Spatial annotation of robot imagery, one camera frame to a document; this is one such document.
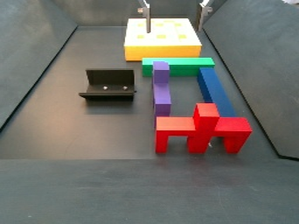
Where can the green rectangular block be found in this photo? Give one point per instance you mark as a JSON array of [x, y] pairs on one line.
[[180, 66]]

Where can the yellow slotted board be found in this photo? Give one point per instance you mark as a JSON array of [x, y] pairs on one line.
[[171, 39]]

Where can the red cross-shaped block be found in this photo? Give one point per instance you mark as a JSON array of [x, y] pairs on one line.
[[200, 128]]

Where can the purple stepped block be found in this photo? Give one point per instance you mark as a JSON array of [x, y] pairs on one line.
[[162, 93]]

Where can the blue long block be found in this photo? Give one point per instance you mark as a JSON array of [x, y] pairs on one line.
[[212, 91]]

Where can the black angled bracket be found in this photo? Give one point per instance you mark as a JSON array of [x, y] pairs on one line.
[[110, 84]]

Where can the right metal camera post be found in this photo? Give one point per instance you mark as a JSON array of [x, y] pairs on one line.
[[204, 10]]

